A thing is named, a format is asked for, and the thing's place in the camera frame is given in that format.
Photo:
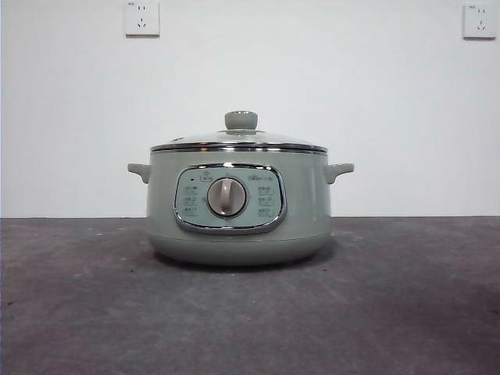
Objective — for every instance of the glass lid with green knob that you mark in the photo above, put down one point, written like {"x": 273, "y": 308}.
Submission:
{"x": 240, "y": 121}

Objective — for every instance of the sage green electric cooking pot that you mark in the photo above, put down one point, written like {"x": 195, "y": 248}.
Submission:
{"x": 304, "y": 203}

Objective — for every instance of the white wall socket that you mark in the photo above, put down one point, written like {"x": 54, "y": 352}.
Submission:
{"x": 142, "y": 18}
{"x": 479, "y": 21}

